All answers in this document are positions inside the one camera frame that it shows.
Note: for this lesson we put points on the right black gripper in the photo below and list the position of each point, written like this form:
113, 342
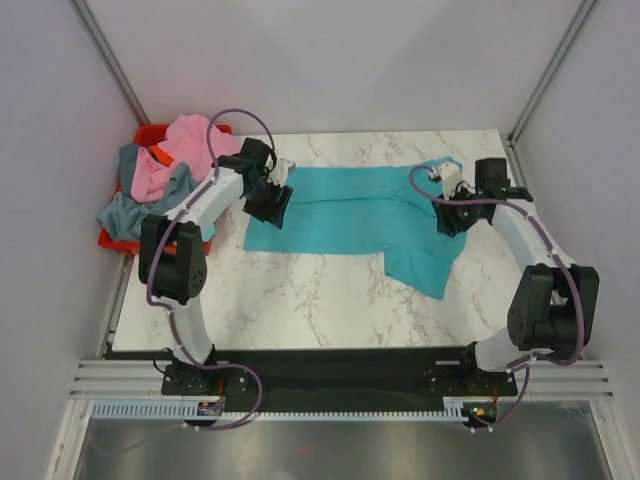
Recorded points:
447, 222

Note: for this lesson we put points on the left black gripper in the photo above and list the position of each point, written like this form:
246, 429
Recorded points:
272, 212

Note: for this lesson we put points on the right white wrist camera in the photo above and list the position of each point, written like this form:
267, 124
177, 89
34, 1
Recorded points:
449, 175

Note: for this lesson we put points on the corner frame post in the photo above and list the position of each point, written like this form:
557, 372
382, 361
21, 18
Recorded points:
101, 44
552, 68

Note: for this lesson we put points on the aluminium extrusion rail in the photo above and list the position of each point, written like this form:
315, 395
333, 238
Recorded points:
124, 379

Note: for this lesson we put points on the left corner frame post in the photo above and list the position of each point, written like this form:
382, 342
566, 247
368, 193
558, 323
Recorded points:
101, 44

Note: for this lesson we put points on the grey t shirt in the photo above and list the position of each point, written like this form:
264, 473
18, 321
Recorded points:
123, 216

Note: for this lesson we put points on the teal t shirt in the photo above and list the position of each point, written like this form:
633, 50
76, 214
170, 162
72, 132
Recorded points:
362, 211

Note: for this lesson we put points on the pink t shirt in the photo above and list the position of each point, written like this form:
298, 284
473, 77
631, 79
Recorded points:
186, 141

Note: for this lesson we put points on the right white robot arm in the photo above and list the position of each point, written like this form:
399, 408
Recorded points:
551, 314

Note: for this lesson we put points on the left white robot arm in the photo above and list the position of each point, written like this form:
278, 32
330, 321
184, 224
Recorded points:
172, 260

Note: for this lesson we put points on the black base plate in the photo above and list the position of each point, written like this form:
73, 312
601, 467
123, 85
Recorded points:
359, 377

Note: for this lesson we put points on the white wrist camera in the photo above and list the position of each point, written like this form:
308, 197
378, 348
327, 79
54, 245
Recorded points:
280, 172
449, 175

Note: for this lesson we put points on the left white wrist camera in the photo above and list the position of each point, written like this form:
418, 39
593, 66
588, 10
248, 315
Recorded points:
280, 172

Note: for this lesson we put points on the white slotted cable duct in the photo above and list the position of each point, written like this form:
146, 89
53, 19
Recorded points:
439, 410

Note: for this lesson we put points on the right corner frame post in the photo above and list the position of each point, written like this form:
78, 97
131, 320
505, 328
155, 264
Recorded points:
552, 68

